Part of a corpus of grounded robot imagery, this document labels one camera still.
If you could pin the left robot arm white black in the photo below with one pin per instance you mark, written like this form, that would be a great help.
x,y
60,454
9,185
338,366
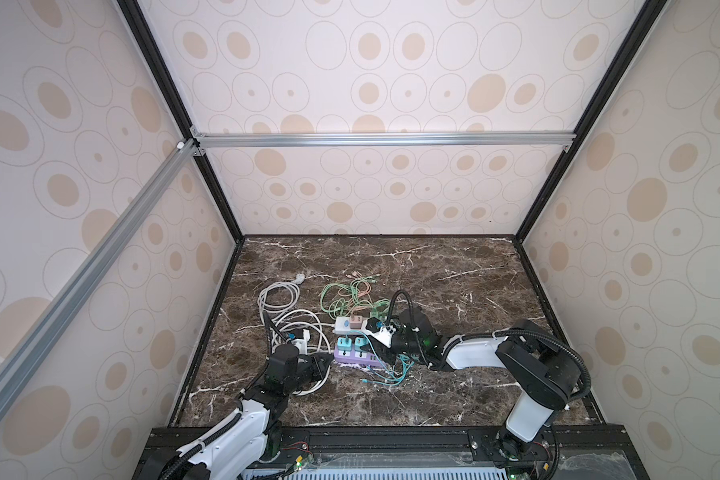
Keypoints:
x,y
251,432

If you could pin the pink charger plug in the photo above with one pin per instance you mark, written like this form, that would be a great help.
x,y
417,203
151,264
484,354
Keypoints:
x,y
356,322

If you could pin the teal charger plug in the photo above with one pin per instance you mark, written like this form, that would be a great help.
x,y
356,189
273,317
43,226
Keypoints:
x,y
344,345
360,343

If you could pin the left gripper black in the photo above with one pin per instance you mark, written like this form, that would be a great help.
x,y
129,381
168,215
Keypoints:
x,y
317,371

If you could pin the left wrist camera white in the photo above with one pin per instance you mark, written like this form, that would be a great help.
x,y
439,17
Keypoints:
x,y
300,338

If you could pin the silver aluminium rail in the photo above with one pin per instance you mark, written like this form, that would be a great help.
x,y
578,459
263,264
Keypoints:
x,y
38,342
400,139

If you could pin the purple power strip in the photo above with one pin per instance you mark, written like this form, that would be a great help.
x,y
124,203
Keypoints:
x,y
358,358

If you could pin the silver aluminium rail left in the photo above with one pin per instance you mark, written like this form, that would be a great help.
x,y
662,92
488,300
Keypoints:
x,y
38,342

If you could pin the white blue power strip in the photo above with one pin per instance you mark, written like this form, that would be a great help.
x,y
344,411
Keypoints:
x,y
341,326

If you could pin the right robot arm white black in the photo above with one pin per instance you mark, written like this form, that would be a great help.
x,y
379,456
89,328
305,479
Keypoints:
x,y
550,374

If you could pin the silver aluminium rail back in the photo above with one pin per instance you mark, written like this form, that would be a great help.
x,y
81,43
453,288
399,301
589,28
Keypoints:
x,y
400,139

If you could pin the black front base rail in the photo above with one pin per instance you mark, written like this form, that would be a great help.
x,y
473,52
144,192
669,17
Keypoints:
x,y
560,452

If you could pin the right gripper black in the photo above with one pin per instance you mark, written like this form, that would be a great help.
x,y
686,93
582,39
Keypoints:
x,y
383,353

